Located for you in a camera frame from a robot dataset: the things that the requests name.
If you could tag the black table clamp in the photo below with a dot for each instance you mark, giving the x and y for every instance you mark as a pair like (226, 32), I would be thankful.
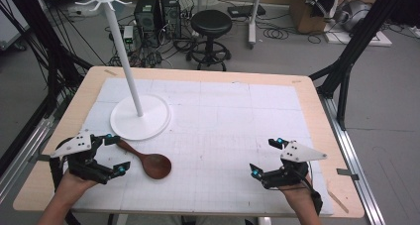
(39, 158)
(348, 173)

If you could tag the black computer tower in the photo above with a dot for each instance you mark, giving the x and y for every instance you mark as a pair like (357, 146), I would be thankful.
(170, 13)
(146, 17)

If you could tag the small box with green light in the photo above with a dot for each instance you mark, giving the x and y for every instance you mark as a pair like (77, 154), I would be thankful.
(128, 34)

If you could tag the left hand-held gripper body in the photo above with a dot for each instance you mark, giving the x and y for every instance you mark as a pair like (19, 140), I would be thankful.
(79, 145)

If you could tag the person's left hand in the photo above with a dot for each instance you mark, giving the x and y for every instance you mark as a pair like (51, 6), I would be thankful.
(74, 185)

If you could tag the person's right hand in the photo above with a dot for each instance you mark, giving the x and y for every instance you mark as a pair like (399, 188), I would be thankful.
(297, 192)

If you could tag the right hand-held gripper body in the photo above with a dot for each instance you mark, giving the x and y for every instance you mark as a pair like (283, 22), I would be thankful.
(297, 154)

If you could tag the white metal stand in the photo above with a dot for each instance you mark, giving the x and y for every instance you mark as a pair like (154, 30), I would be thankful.
(253, 20)

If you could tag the brown wooden spoon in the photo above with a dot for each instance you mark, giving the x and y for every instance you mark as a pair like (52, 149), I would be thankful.
(155, 165)

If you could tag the black round stool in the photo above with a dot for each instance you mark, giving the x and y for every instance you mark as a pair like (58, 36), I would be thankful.
(211, 23)

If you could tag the grey rounded device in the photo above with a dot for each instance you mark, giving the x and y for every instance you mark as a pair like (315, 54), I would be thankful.
(355, 15)

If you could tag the thin wooden stick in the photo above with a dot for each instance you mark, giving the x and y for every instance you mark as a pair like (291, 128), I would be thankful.
(337, 202)

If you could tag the black flat device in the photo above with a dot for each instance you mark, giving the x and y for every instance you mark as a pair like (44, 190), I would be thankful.
(246, 11)

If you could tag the black frame strut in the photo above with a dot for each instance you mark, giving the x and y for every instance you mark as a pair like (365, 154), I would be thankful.
(360, 36)

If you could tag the white flat board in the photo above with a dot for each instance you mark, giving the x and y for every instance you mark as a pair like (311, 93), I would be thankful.
(369, 40)

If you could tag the aluminium rail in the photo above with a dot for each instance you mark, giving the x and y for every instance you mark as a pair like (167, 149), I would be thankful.
(26, 152)
(353, 159)

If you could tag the white grid mat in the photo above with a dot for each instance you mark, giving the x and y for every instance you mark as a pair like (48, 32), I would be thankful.
(218, 119)

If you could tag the white hook rack stand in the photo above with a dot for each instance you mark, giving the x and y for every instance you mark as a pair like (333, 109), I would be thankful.
(140, 122)

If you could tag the brown cardboard box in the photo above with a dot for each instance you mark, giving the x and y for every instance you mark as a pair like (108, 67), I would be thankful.
(302, 17)

